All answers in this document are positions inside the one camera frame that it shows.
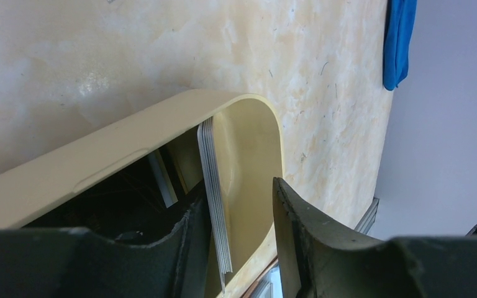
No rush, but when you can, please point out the white black card in tray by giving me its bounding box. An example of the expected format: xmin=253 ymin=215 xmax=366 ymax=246
xmin=148 ymin=150 xmax=178 ymax=208

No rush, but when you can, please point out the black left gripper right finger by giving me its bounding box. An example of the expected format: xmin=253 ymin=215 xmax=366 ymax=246
xmin=273 ymin=178 xmax=477 ymax=297

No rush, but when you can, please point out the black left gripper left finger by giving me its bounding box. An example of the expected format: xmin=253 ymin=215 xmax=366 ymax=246
xmin=0 ymin=193 xmax=211 ymax=297

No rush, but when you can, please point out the tan leather card holder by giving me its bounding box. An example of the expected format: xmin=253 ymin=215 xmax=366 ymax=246
xmin=242 ymin=258 xmax=283 ymax=298

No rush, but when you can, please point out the aluminium frame rail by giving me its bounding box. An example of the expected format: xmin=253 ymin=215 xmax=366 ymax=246
xmin=354 ymin=197 xmax=379 ymax=235

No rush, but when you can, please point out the blue cloth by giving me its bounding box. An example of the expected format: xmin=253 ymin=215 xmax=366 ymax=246
xmin=383 ymin=0 xmax=417 ymax=91

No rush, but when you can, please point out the yellow credit cards stack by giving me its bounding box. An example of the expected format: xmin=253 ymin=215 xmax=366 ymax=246
xmin=197 ymin=117 xmax=233 ymax=295

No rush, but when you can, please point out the cream plastic tray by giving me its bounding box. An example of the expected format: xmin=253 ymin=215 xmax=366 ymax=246
xmin=0 ymin=89 xmax=284 ymax=297

